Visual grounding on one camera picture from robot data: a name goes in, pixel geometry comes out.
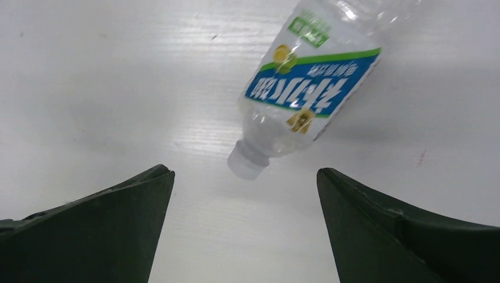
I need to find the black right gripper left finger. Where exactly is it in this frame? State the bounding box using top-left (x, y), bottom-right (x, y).
top-left (1, 164), bottom-right (175, 282)

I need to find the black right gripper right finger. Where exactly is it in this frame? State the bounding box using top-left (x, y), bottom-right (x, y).
top-left (317, 167), bottom-right (499, 282)

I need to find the blue green lemon drink bottle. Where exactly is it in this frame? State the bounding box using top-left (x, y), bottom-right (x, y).
top-left (227, 1), bottom-right (419, 180)

